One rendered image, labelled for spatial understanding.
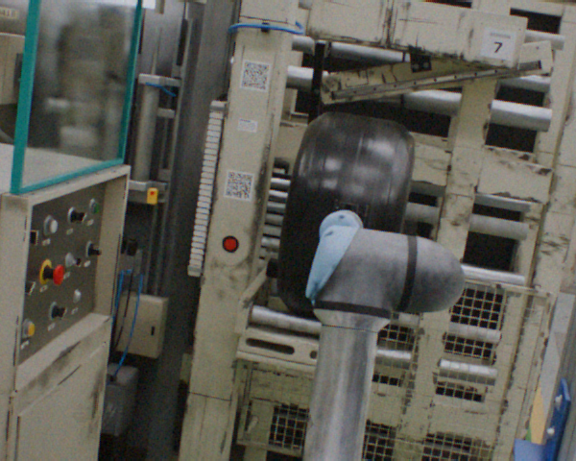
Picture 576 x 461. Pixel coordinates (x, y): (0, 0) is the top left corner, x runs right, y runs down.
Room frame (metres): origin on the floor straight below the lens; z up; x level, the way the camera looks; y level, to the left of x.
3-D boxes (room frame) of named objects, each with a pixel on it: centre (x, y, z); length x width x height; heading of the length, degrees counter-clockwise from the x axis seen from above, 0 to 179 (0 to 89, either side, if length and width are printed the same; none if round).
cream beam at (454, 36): (2.61, -0.28, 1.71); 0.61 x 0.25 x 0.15; 83
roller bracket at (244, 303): (2.35, 0.06, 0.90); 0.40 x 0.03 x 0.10; 173
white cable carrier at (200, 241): (2.32, 0.23, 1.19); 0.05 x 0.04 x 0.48; 173
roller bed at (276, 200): (2.73, 0.06, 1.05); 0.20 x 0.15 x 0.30; 83
